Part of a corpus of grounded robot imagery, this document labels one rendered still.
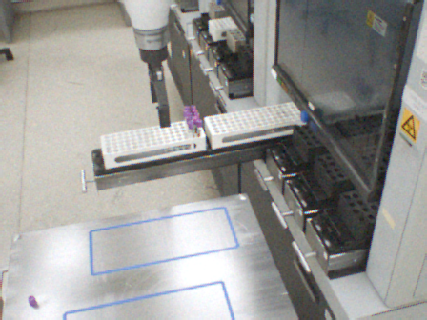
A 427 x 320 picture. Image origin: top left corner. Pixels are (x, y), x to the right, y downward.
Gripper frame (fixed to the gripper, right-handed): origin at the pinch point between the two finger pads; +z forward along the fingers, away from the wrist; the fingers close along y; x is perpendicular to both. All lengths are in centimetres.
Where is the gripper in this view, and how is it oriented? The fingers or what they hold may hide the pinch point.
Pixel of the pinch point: (160, 110)
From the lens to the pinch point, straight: 147.6
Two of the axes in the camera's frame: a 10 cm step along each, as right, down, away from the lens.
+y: 2.5, 5.9, -7.7
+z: 0.4, 7.9, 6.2
